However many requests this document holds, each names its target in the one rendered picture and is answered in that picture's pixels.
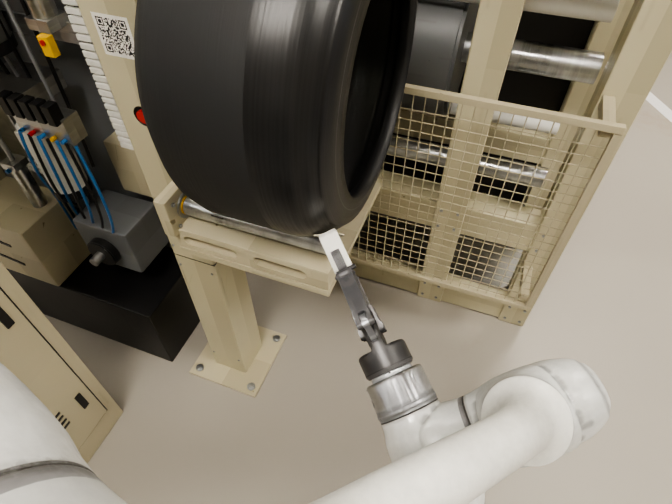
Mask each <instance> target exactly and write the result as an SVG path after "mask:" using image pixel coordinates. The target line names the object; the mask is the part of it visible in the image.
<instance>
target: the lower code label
mask: <svg viewBox="0 0 672 504"><path fill-rule="evenodd" d="M90 13H91V15H92V18H93V21H94V23H95V26H96V29H97V31H98V34H99V37H100V40H101V42H102V45H103V48H104V50H105V53H106V54H108V55H113V56H118V57H122V58H127V59H132V60H135V59H134V40H133V37H132V34H131V31H130V27H129V24H128V21H127V18H124V17H119V16H113V15H107V14H102V13H96V12H91V11H90Z"/></svg>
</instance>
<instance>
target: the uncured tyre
mask: <svg viewBox="0 0 672 504"><path fill-rule="evenodd" d="M417 4H418V0H137V6H136V15H135V28H134V59H135V73H136V81H137V88H138V94H139V99H140V104H141V108H142V112H143V116H144V119H145V122H146V125H147V128H148V131H149V133H150V136H151V138H152V141H153V143H154V145H155V148H156V150H157V153H158V155H159V157H160V159H161V162H162V164H163V166H164V168H165V169H166V171H167V173H168V175H169V176H170V178H171V179H172V181H173V182H174V183H175V185H176V186H177V187H178V188H179V189H180V190H181V191H182V192H183V193H184V194H185V195H186V196H187V197H188V198H190V199H191V200H193V201H194V202H196V203H197V204H199V205H200V206H202V207H203V208H205V209H207V210H208V211H210V212H213V213H215V214H219V215H222V216H226V217H230V218H233V219H237V220H240V221H244V222H247V223H251V224H255V225H258V226H262V227H265V228H269V229H272V230H276V231H279V232H283V233H287V234H290V235H294V236H297V237H315V236H314V235H316V234H323V233H325V232H327V231H329V230H332V229H334V228H335V229H336V230H337V229H339V228H340V227H342V226H344V225H346V224H348V223H349V222H351V221H352V220H353V219H354V218H355V217H356V216H357V215H358V214H359V212H360V211H361V210H362V208H363V206H364V205H365V203H366V201H367V200H368V198H369V196H370V194H371V192H372V190H373V188H374V185H375V183H376V181H377V178H378V176H379V173H380V171H381V168H382V166H383V163H384V160H385V157H386V154H387V151H388V148H389V145H390V142H391V138H392V135H393V132H394V128H395V125H396V121H397V117H398V114H399V110H400V106H401V102H402V97H403V93H404V89H405V84H406V79H407V74H408V69H409V63H410V57H411V51H412V44H413V38H414V30H415V23H416V14H417Z"/></svg>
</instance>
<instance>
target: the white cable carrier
mask: <svg viewBox="0 0 672 504"><path fill-rule="evenodd" d="M62 3H63V4H67V5H66V6H64V8H65V11H66V13H67V14H73V15H68V18H69V21H70V22H71V23H74V24H72V25H71V26H72V28H73V31H74V32H78V33H77V34H76V37H77V39H78V40H80V41H81V42H79V45H80V47H81V49H85V50H83V51H82V52H83V55H84V57H87V58H86V59H85V60H86V62H87V65H90V67H89V69H90V71H91V73H96V74H93V75H92V76H93V79H94V80H95V81H96V82H95V84H96V86H97V88H99V89H98V92H99V94H100V95H102V97H101V98H102V100H103V102H106V103H105V104H104V106H105V108H106V109H108V110H107V113H108V115H109V116H110V117H109V118H110V121H111V122H112V126H113V128H114V129H116V130H115V132H116V135H118V136H117V138H118V140H119V141H121V142H120V145H121V147H123V148H127V149H131V150H134V149H133V146H132V143H131V141H130V138H129V136H128V133H127V130H126V128H125V125H124V123H123V120H122V118H121V115H120V112H119V110H118V107H117V105H116V102H115V99H114V97H113V94H112V92H111V89H110V87H109V84H108V81H107V79H106V76H105V74H104V71H103V68H102V66H101V63H100V61H99V58H98V56H97V53H96V50H95V48H94V45H93V43H92V40H91V37H90V35H89V32H88V30H87V27H86V25H85V22H84V19H83V17H82V14H81V12H80V9H79V7H78V4H77V1H76V0H62ZM68 5H69V6H68Z"/></svg>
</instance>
